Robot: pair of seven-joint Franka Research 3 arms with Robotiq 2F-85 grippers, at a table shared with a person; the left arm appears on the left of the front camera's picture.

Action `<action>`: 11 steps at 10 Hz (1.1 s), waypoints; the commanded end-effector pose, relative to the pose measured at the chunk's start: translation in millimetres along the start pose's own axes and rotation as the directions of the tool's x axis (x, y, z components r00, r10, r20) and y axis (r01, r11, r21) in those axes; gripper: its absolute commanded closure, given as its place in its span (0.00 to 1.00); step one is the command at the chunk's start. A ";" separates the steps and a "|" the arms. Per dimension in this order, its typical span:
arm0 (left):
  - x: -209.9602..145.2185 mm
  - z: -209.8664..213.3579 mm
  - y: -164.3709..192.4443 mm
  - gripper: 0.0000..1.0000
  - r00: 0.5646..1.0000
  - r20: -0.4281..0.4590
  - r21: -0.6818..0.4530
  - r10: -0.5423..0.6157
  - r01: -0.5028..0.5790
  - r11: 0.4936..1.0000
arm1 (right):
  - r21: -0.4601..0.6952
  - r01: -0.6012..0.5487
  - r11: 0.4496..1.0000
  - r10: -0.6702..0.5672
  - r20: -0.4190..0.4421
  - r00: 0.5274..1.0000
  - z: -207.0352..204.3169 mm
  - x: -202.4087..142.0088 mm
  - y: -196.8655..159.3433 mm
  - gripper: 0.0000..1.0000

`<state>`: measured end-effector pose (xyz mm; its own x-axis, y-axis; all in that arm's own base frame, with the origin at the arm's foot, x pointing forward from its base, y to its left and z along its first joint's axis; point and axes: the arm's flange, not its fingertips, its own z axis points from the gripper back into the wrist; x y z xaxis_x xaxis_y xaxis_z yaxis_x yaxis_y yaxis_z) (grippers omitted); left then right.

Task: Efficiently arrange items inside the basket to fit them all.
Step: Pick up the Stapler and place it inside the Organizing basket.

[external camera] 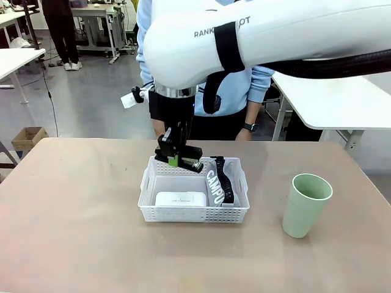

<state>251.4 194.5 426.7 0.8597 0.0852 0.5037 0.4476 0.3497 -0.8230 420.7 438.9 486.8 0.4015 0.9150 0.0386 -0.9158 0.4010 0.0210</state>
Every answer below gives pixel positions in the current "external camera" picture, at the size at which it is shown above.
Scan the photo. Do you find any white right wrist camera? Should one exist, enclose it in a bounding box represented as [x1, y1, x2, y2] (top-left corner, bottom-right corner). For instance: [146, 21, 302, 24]
[120, 85, 155, 109]

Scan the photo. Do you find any grey background workbench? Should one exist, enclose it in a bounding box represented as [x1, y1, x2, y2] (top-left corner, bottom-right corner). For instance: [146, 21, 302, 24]
[71, 2, 126, 65]

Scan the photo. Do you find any white perforated plastic basket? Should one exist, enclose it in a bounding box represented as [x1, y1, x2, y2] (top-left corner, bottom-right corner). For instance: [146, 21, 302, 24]
[137, 156, 250, 224]

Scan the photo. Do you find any large white side table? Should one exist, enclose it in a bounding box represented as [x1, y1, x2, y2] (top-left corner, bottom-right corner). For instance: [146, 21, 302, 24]
[269, 70, 391, 142]

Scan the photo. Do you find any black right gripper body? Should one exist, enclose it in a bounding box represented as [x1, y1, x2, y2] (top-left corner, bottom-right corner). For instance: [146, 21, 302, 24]
[148, 90, 196, 125]

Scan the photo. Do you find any person's left forearm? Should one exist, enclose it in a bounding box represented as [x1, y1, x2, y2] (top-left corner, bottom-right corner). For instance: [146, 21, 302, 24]
[245, 100, 261, 125]

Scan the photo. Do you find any bystander in black clothes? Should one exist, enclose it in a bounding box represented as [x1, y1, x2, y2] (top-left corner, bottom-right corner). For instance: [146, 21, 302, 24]
[40, 0, 84, 71]

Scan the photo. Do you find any pale green cup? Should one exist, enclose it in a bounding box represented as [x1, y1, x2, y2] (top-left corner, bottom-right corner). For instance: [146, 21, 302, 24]
[281, 172, 334, 239]

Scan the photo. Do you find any black right arm cable sleeve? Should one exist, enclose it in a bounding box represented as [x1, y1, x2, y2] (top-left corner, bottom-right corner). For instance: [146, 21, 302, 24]
[202, 49, 391, 115]

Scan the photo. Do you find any grey CAMPUS pencil case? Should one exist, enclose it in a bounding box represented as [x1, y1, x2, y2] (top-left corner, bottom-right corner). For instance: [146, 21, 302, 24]
[205, 156, 236, 209]

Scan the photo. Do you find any black floor cable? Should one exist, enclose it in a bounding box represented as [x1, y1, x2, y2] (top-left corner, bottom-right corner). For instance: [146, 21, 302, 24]
[38, 48, 59, 138]

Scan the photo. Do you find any black strap on right arm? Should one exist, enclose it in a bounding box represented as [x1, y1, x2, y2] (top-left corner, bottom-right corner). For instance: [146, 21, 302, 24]
[213, 21, 246, 74]

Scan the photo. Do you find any white power strip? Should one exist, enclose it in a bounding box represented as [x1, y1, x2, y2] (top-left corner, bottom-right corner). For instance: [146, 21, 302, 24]
[155, 190, 208, 209]

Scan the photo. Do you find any person's left hand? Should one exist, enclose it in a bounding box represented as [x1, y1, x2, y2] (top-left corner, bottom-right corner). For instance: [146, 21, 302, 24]
[234, 129, 253, 142]

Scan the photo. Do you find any person's right hand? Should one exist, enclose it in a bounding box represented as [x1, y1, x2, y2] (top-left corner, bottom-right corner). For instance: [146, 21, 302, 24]
[152, 119, 167, 141]

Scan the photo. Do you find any black vertical pole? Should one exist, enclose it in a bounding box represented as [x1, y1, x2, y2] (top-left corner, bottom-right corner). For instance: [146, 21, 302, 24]
[21, 0, 42, 51]

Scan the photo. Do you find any person in light blue sweater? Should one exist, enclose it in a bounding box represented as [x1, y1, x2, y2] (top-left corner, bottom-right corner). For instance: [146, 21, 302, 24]
[136, 0, 276, 142]

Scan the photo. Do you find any open cardboard box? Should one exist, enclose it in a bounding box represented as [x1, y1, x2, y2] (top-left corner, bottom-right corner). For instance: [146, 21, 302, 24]
[11, 126, 49, 153]

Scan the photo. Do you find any dark metal stand frame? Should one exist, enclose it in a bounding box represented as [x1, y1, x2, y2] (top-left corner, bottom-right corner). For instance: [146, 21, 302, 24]
[0, 140, 20, 184]

